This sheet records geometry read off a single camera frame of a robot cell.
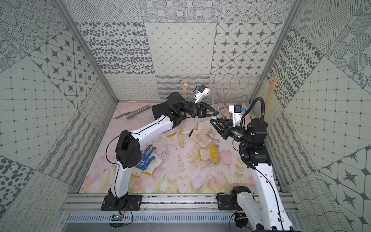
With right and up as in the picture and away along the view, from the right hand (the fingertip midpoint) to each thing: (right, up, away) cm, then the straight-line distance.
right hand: (211, 122), depth 65 cm
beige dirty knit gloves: (-2, -13, +33) cm, 35 cm away
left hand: (+3, +1, -7) cm, 7 cm away
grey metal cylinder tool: (-57, +4, +44) cm, 72 cm away
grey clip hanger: (+5, +9, +15) cm, 18 cm away
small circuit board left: (-47, -48, +7) cm, 68 cm away
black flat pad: (-35, +7, +48) cm, 60 cm away
